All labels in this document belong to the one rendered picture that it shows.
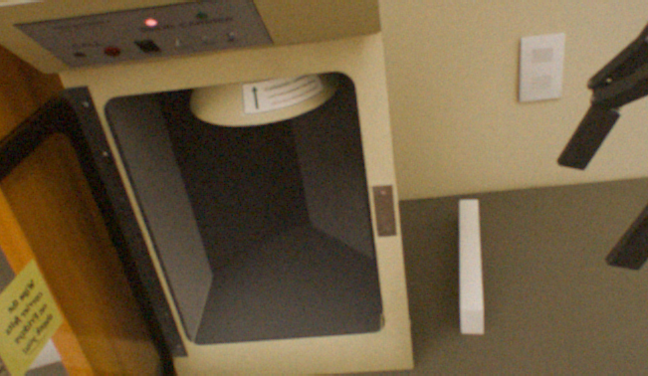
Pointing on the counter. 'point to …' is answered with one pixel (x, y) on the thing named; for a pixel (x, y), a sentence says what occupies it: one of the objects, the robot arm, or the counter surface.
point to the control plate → (255, 36)
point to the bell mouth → (263, 98)
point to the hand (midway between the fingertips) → (599, 202)
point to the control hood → (338, 28)
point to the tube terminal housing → (368, 47)
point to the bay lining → (239, 183)
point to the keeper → (384, 210)
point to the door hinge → (87, 112)
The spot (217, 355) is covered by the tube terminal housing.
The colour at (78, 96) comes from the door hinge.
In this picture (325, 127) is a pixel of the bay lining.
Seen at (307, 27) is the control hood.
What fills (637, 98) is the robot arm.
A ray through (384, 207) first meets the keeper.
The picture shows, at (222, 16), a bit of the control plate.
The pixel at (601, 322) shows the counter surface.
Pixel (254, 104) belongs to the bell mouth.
